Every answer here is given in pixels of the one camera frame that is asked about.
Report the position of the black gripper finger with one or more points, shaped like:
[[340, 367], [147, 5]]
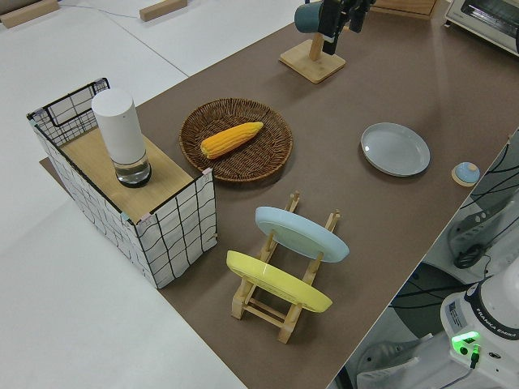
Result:
[[357, 16], [330, 20]]

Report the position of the gray round plate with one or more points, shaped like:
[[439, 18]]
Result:
[[395, 148]]

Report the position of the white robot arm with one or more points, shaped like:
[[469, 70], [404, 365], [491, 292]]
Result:
[[486, 324]]

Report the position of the light blue plate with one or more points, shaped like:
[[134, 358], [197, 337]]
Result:
[[300, 235]]

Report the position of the yellow plate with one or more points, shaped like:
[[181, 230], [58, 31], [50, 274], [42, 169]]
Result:
[[275, 281]]

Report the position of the wooden plate rack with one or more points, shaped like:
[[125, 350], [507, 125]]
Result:
[[284, 320]]

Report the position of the teal mug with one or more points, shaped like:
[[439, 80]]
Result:
[[306, 18]]

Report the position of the wooden mug tree stand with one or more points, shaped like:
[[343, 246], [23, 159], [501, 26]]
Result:
[[312, 65]]

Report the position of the wooden box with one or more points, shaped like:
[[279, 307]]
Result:
[[405, 6]]

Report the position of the cream toaster oven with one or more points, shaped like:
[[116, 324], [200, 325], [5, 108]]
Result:
[[486, 20]]

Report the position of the yellow corn cob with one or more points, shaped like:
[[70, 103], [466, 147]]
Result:
[[231, 139]]

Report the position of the brown wicker basket tray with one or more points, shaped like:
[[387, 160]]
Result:
[[251, 162]]

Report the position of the wooden block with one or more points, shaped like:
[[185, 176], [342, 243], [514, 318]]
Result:
[[162, 10], [24, 12]]

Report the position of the pink clip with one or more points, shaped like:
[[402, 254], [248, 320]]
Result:
[[146, 220], [207, 172]]

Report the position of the light wooden board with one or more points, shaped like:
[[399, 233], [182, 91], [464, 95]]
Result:
[[162, 170]]

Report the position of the brown table mat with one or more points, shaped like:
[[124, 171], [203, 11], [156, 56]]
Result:
[[365, 251]]

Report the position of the white cylinder bottle clear base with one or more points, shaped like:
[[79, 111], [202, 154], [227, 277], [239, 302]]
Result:
[[119, 129]]

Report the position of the grid-pattern storage box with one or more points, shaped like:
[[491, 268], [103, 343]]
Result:
[[178, 235]]

